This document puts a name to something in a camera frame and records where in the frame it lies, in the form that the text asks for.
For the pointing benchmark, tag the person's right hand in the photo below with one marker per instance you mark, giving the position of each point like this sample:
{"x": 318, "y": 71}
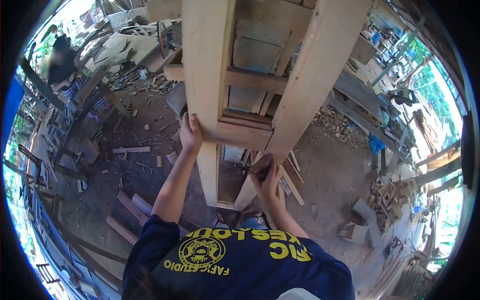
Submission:
{"x": 269, "y": 187}

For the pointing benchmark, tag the person's left hand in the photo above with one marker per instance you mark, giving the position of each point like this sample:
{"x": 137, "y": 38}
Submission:
{"x": 190, "y": 137}

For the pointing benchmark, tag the person's right fingers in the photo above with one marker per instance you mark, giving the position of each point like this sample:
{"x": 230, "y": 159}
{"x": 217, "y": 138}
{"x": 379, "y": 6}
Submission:
{"x": 276, "y": 173}

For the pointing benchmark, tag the person's left fingers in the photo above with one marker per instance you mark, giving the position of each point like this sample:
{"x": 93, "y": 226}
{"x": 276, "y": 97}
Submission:
{"x": 193, "y": 122}

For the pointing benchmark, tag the brown sanding block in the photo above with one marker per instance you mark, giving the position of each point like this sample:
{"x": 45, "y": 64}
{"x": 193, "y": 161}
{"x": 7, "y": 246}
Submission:
{"x": 261, "y": 165}

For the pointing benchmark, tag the large wooden frame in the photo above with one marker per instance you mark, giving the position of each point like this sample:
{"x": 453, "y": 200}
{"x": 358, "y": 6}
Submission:
{"x": 206, "y": 75}

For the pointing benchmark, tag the thin wooden strip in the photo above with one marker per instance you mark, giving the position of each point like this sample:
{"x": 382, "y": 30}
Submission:
{"x": 131, "y": 149}

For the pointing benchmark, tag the person's legs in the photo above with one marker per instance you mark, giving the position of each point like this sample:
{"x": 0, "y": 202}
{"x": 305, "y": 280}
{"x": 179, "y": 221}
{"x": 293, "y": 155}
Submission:
{"x": 218, "y": 221}

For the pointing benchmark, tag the pile of wood scraps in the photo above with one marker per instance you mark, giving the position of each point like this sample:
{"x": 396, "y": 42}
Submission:
{"x": 339, "y": 127}

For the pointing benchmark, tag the light wooden block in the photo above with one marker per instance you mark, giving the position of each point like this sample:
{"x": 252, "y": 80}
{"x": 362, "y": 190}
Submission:
{"x": 354, "y": 232}

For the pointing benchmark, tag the blue plastic bag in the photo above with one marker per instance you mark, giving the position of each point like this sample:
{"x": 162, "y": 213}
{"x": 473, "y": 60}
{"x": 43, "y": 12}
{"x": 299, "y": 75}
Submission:
{"x": 375, "y": 144}

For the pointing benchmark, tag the person's body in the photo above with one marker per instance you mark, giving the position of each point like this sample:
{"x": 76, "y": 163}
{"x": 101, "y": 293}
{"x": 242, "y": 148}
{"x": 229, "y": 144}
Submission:
{"x": 240, "y": 270}

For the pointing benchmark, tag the dark wooden bench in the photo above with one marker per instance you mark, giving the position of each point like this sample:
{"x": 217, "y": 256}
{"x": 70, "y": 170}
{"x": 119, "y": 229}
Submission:
{"x": 90, "y": 95}

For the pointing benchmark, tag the wooden planks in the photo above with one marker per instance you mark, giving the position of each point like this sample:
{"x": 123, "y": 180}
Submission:
{"x": 131, "y": 210}

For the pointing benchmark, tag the long wooden workbench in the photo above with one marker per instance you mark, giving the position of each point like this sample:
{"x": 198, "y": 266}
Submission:
{"x": 362, "y": 99}

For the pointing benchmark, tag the pile of wood offcuts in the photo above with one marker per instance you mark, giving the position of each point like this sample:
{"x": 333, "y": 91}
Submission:
{"x": 390, "y": 195}

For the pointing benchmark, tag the green power saw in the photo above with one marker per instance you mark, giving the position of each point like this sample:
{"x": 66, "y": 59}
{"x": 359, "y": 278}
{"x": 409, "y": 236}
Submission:
{"x": 403, "y": 95}

